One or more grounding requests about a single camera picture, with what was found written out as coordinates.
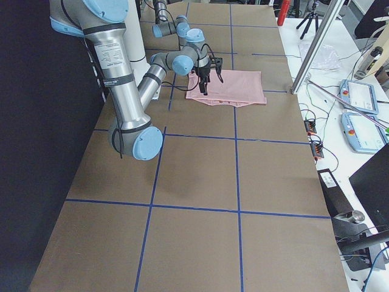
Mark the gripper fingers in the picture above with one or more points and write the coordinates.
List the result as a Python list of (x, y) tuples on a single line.
[(203, 85)]

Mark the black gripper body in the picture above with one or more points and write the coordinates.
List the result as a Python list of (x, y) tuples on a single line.
[(203, 72)]

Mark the pink snoopy t-shirt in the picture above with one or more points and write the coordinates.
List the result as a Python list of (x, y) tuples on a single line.
[(238, 88)]

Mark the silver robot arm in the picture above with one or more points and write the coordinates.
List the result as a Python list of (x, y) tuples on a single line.
[(166, 25), (114, 31)]

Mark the blue tape grid lines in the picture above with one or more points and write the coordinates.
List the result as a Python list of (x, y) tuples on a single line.
[(232, 203)]

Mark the red fire extinguisher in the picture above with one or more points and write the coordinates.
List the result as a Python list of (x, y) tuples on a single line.
[(283, 12)]

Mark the clear plastic bag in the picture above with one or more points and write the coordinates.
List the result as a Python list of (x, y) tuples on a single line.
[(327, 57)]

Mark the orange black connector box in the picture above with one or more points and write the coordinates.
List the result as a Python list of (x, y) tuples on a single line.
[(310, 126)]

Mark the upper blue teach pendant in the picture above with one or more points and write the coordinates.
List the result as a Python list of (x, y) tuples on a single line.
[(359, 95)]

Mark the blue teach pendant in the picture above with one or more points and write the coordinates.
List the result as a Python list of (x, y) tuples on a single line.
[(359, 95), (362, 134)]

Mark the lower blue teach pendant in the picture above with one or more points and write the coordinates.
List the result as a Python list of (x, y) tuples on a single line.
[(362, 134)]

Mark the black box with label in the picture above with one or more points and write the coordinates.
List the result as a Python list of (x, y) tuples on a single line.
[(335, 199)]

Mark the black monitor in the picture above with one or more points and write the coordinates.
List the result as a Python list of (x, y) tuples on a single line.
[(370, 184)]

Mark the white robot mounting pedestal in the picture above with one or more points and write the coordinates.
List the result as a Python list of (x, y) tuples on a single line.
[(148, 78)]

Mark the black camera tripod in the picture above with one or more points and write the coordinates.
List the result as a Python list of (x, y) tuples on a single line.
[(308, 19)]

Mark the aluminium frame post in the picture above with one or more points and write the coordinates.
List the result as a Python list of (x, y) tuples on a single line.
[(329, 17)]

